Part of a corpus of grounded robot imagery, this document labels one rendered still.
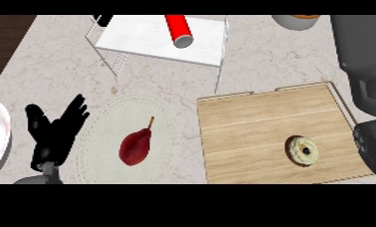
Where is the red cylinder bottle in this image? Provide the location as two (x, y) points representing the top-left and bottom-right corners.
(164, 14), (195, 50)

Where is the white wire tiered shelf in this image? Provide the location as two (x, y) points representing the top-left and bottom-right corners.
(84, 14), (230, 95)

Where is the dark red pear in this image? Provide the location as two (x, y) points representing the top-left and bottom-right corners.
(118, 115), (158, 167)

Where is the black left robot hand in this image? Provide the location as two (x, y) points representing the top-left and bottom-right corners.
(24, 93), (93, 173)

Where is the pale can with dark rim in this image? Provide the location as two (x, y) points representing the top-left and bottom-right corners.
(283, 133), (322, 168)

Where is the white plate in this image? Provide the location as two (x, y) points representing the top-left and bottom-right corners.
(0, 103), (14, 169)

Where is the dark grey appliance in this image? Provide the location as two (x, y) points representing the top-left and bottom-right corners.
(329, 14), (376, 176)

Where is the grey cup with orange content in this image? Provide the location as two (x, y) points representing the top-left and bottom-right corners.
(270, 14), (323, 32)

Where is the pale wooden tray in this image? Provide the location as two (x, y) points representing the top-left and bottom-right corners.
(195, 81), (376, 185)

